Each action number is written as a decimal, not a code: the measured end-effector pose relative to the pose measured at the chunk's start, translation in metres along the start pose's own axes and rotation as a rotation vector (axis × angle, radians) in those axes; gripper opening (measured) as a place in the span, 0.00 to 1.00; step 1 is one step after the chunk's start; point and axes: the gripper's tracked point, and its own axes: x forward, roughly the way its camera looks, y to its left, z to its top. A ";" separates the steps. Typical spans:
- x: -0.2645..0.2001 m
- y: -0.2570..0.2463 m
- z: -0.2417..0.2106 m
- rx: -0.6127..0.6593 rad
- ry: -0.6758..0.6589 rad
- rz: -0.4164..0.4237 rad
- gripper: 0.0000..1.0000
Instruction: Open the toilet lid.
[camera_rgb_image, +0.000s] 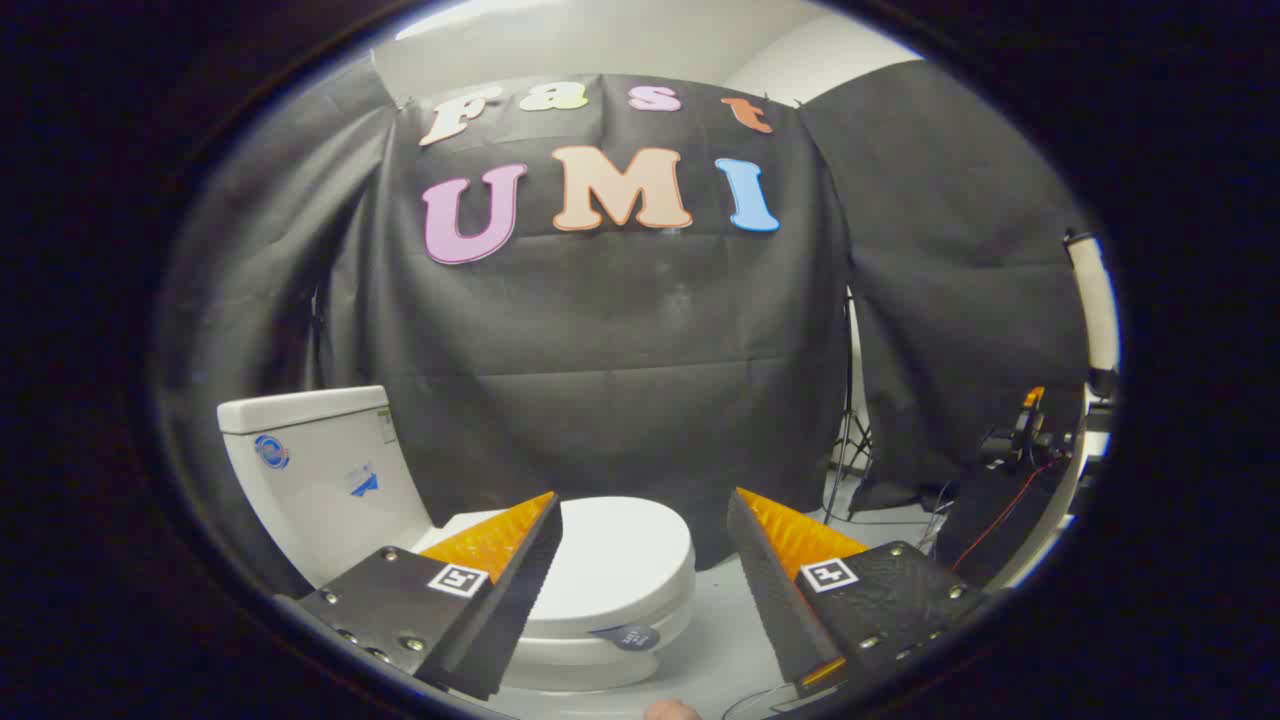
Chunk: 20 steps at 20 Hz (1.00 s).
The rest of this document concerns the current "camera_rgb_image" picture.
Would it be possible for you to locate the black and orange equipment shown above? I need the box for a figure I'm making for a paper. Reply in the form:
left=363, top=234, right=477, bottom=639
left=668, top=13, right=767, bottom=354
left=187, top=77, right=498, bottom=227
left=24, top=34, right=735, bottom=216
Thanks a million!
left=980, top=385, right=1116, bottom=476

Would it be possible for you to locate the dark grey lid pull tab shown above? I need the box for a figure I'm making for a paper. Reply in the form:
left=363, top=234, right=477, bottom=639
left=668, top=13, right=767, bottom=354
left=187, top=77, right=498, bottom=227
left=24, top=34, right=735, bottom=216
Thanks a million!
left=588, top=624, right=661, bottom=652

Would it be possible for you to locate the red cable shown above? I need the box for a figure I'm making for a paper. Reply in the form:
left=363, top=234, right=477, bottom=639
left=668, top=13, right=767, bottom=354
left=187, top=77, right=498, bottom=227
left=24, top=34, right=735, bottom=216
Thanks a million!
left=950, top=458, right=1056, bottom=574

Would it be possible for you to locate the black backdrop cloth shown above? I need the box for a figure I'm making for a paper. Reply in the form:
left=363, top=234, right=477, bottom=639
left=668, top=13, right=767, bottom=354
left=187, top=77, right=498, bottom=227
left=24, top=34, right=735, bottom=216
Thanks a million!
left=320, top=72, right=851, bottom=571

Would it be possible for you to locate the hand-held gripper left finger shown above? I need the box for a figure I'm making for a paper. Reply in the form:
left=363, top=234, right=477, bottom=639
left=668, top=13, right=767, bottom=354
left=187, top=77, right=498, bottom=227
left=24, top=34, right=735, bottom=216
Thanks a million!
left=290, top=490, right=564, bottom=703

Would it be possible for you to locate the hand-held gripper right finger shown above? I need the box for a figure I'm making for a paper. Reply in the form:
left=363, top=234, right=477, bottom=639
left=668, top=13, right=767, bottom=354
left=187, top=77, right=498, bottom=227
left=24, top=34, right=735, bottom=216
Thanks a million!
left=725, top=487, right=991, bottom=706

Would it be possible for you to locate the white toilet tank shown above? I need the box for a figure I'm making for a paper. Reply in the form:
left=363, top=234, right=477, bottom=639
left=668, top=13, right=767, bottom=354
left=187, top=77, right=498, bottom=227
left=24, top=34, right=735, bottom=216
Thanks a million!
left=217, top=386, right=436, bottom=589

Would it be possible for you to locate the white tube lamp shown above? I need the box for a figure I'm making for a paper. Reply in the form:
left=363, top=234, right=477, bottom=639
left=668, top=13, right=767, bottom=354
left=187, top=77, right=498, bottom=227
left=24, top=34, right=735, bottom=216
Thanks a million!
left=1063, top=230, right=1120, bottom=376

